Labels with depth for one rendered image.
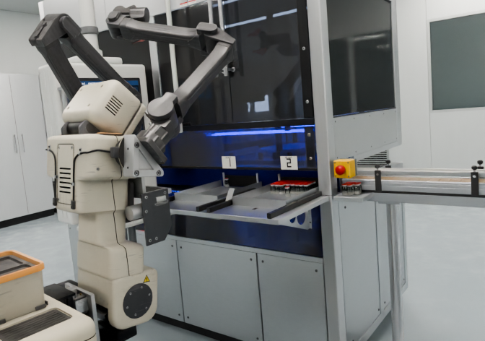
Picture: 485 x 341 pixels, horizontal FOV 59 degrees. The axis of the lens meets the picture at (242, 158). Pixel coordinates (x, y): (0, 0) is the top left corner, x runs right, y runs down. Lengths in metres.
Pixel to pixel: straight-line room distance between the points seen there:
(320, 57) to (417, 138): 4.74
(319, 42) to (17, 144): 5.24
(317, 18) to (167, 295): 1.75
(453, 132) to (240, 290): 4.62
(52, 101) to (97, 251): 0.97
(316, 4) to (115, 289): 1.29
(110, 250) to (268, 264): 0.98
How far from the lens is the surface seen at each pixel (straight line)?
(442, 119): 6.38
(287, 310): 2.16
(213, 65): 1.39
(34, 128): 6.63
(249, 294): 2.25
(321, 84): 1.82
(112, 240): 1.36
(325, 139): 1.82
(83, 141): 1.25
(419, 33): 6.48
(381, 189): 1.87
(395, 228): 1.95
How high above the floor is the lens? 1.27
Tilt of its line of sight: 6 degrees down
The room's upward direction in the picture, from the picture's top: 5 degrees counter-clockwise
